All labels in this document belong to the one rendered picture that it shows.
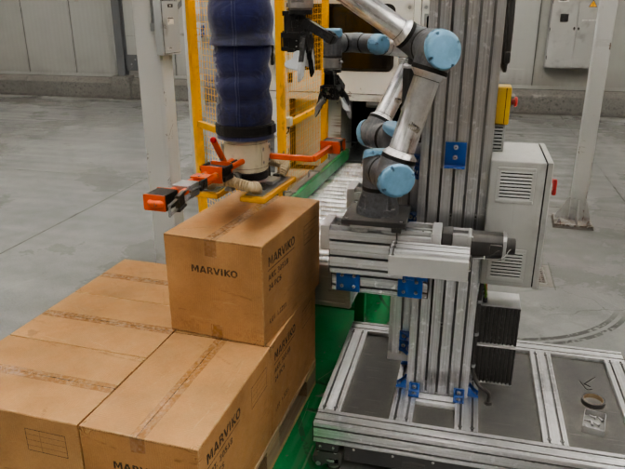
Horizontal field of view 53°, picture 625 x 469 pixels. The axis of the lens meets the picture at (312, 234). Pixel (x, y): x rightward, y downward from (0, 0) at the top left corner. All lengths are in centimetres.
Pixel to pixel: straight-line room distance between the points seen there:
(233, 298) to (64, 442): 72
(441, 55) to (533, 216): 68
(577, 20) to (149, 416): 1008
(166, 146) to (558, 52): 840
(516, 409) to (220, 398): 123
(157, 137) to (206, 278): 168
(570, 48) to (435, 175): 906
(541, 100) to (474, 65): 921
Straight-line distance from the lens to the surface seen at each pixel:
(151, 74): 381
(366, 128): 273
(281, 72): 403
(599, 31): 541
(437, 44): 198
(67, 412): 215
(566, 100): 1148
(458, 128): 227
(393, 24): 209
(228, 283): 229
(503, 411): 269
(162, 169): 389
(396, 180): 200
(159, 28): 370
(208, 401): 208
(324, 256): 312
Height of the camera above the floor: 173
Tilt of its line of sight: 20 degrees down
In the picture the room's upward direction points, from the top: straight up
